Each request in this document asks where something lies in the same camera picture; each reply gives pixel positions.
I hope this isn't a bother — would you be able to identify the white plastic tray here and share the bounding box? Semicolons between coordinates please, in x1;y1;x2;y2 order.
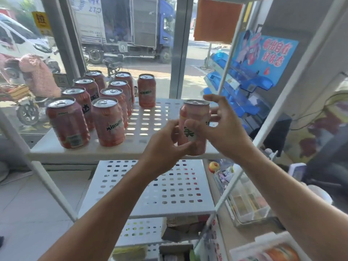
229;231;312;261

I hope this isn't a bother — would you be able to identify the blue printed poster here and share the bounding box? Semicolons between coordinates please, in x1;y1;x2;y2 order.
233;29;299;84

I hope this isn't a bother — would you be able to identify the white blue delivery truck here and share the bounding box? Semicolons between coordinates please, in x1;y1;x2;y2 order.
68;0;176;64

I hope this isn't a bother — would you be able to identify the blue plastic display rack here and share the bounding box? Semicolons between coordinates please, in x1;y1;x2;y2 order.
202;51;274;133

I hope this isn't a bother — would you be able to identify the yellow green packet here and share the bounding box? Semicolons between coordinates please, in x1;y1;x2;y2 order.
113;246;147;261

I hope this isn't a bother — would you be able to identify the clear acrylic organizer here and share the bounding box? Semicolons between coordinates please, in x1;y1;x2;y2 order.
213;171;272;226

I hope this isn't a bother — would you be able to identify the person's left forearm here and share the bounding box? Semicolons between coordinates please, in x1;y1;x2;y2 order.
38;160;163;261

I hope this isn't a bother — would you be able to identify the blue rounded code stand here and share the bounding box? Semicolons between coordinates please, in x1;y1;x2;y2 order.
288;163;306;182

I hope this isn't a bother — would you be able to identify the group of orange soda cans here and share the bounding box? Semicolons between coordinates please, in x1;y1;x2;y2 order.
265;244;299;261

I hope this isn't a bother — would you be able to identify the group of red cans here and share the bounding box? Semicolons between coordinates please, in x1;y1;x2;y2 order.
45;70;157;149

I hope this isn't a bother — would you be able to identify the white metal shelf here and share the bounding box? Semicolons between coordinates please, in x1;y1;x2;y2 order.
0;0;348;261

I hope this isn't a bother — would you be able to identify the person's left hand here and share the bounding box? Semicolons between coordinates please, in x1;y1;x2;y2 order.
138;119;196;180

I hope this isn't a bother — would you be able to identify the black electric scooter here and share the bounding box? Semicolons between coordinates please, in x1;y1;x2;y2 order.
102;55;124;79

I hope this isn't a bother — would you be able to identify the white door sticker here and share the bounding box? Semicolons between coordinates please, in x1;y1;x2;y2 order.
53;73;70;87

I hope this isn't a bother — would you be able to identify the scooter with pink cover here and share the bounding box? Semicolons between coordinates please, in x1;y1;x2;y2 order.
0;53;62;125

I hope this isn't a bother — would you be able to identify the orange paper sheet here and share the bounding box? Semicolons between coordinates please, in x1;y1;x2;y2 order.
193;0;243;44

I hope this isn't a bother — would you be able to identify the person's right hand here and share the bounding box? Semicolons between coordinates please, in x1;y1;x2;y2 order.
184;94;255;161

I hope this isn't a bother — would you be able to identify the pink soda can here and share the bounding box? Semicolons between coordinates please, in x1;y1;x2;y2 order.
178;99;211;157

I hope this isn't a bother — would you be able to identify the yellow red wall poster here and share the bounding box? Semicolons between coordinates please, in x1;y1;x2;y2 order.
285;92;348;163

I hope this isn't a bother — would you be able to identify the grey display stand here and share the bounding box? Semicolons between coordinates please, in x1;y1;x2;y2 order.
304;125;348;212

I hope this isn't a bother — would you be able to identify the brown printed carton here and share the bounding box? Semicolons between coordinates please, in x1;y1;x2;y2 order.
162;214;210;242

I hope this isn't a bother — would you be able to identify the white red printed sign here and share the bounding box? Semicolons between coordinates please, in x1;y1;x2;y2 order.
195;217;229;261

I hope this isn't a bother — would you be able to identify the open cardboard floor box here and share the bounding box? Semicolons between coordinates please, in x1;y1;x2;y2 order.
159;241;195;261

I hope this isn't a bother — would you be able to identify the white van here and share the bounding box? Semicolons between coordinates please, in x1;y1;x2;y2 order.
0;13;52;60

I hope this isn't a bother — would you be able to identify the black cash register monitor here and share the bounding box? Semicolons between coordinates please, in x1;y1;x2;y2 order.
253;114;293;157

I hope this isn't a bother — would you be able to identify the person's right forearm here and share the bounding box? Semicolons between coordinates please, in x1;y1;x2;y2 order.
233;144;348;261

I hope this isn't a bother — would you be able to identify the yellow door sticker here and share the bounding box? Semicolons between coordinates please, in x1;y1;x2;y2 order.
32;11;52;36

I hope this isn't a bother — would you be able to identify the black cable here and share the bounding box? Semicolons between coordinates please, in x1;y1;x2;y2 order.
291;92;348;131

